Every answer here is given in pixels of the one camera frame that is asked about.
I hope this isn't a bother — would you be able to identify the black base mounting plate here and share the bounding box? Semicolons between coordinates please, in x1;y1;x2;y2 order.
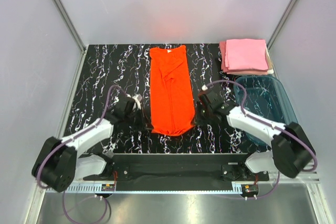
84;154;269;187

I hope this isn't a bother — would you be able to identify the slotted cable duct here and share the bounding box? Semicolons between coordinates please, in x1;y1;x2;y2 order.
66;183;242;195

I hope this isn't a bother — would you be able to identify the right aluminium frame post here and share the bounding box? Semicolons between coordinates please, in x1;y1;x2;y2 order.
267;0;299;49

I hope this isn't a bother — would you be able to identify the folded pink t-shirt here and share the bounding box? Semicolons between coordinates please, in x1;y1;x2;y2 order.
225;39;268;71

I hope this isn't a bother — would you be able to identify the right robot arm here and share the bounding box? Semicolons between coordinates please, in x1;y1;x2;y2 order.
195;90;318;180

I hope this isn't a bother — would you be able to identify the left aluminium frame post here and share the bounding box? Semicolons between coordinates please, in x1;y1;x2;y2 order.
52;0;86;53

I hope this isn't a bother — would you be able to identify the aluminium rail front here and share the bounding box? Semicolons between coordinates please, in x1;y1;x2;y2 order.
34;162;334;224

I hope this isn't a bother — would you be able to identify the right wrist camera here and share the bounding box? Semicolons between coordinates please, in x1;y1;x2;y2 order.
201;85;211;91

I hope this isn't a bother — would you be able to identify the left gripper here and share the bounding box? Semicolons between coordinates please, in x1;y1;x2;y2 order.
124;106;153;132

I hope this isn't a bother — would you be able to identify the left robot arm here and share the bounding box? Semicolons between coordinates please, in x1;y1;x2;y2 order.
32;94;145;193

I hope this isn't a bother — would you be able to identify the blue transparent plastic bin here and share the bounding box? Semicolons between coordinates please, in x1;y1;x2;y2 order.
233;76;299;146

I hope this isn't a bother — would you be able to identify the aluminium frame post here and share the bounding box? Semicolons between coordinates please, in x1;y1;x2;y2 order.
52;0;86;53
267;0;299;49

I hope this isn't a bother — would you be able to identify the folded salmon t-shirt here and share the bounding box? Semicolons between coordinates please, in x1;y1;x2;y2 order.
219;39;270;75

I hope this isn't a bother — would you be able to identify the orange t-shirt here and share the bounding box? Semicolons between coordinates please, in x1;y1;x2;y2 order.
150;45;195;136

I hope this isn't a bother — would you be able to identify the folded cream t-shirt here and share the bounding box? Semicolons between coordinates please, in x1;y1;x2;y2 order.
227;48;274;76

